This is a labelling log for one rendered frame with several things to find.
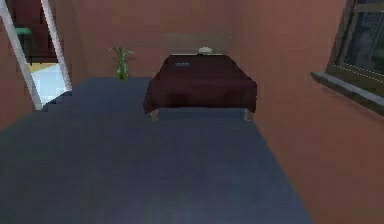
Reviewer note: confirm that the white pillow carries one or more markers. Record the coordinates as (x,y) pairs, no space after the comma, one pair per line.
(205,50)

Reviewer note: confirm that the small grey flat object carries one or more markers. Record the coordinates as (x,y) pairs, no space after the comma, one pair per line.
(182,64)

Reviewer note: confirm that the dark framed window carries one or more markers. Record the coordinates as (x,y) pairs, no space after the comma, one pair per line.
(361,50)

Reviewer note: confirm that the green stool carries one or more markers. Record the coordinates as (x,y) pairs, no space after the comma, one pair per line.
(23,31)

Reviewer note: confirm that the bed with dark red cover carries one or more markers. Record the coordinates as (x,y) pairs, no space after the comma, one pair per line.
(200,83)

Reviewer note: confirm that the green house plant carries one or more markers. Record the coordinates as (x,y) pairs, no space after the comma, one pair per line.
(121,65)

